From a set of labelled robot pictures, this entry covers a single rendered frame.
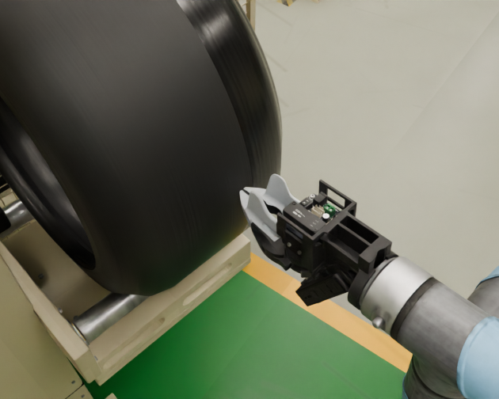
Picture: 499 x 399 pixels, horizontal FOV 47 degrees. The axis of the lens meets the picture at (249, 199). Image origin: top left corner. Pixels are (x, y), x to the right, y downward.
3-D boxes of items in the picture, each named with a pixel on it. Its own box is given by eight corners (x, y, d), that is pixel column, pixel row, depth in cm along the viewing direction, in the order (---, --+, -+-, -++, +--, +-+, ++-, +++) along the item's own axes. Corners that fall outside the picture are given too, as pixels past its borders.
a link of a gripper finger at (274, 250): (269, 207, 69) (323, 245, 65) (270, 215, 71) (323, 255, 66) (241, 228, 67) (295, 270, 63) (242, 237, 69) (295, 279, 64)
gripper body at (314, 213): (318, 174, 64) (406, 232, 58) (316, 222, 71) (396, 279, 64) (269, 212, 61) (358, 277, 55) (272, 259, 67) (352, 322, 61)
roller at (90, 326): (63, 322, 90) (67, 331, 94) (80, 343, 89) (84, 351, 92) (227, 200, 105) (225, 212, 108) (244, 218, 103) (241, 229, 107)
